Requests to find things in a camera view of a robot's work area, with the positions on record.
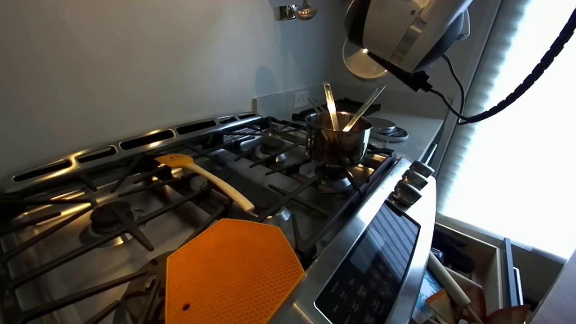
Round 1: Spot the wall power outlet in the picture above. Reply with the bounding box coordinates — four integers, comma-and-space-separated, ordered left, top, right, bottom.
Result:
293, 90, 310, 108

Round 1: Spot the hanging metal ladle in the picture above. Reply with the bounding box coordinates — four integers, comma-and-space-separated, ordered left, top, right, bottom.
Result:
277, 0, 317, 19

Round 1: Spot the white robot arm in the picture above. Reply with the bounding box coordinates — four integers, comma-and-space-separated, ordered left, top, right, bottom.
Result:
344, 0, 472, 73

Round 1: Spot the wooden spoon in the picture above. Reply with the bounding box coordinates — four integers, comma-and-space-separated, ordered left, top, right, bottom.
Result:
157, 153, 256, 212

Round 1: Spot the white bowl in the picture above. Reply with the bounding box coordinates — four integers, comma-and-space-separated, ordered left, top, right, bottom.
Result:
340, 41, 387, 81

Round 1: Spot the orange hexagonal silicone trivet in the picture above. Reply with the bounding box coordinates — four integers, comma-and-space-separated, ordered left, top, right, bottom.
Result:
164, 219, 304, 324

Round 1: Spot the stainless steel pot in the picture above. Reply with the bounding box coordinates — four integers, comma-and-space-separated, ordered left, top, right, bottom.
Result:
304, 111, 373, 167

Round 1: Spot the round kitchen scale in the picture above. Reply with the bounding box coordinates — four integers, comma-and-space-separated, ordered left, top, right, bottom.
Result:
373, 117, 409, 144

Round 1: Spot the stainless steel gas stove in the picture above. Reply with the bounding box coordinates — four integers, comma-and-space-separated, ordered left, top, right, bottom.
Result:
0, 113, 436, 324

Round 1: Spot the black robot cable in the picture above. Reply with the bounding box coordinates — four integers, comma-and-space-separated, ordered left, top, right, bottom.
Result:
367, 7, 576, 126

